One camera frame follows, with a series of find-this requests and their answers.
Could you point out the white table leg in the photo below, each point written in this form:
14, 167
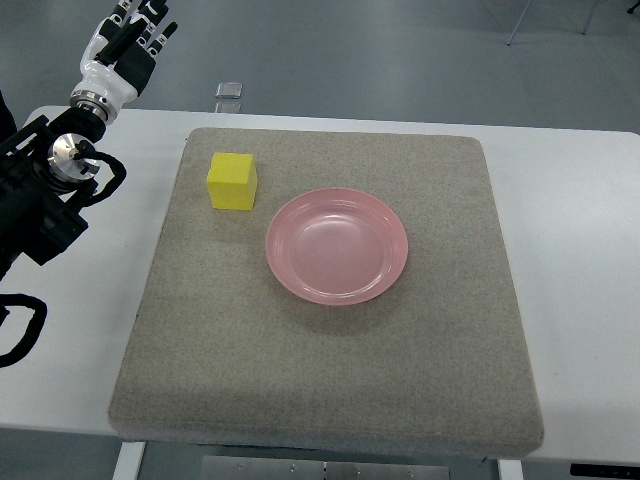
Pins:
129, 461
510, 470

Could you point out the metal floor socket plate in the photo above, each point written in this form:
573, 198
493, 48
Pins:
229, 90

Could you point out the pink plate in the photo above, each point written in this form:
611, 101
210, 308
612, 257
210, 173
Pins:
336, 247

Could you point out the white table leg left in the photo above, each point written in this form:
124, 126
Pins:
129, 461

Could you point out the beige fabric mat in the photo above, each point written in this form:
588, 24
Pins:
221, 353

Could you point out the white table leg right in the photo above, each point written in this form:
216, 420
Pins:
510, 470

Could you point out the yellow foam block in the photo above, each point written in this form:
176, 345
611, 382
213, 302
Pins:
232, 181

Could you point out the black label plate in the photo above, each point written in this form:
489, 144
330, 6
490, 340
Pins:
604, 471

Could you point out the metal chair legs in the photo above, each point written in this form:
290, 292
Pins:
522, 22

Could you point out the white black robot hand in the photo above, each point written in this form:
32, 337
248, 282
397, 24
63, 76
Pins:
120, 57

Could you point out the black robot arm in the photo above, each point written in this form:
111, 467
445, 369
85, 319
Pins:
50, 171

